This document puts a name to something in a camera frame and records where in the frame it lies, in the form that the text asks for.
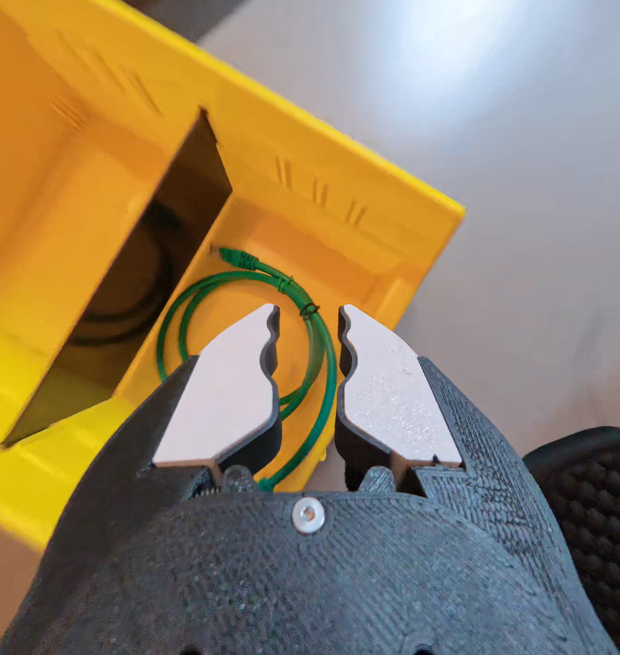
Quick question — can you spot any black ribbed pad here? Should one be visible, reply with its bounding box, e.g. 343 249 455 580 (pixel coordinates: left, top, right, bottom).
522 426 620 655

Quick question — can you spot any black ethernet cable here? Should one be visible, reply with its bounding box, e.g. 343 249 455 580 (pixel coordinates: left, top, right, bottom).
67 202 180 346

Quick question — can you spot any green ethernet cable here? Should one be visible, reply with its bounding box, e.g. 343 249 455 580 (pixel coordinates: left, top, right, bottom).
157 247 338 492

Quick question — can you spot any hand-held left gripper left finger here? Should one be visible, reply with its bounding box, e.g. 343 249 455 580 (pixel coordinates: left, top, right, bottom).
150 303 282 469

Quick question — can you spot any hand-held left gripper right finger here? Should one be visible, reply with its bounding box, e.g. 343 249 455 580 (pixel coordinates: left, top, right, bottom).
336 303 465 471

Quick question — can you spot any yellow plastic bin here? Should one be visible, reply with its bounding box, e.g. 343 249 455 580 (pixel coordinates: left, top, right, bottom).
0 0 466 551

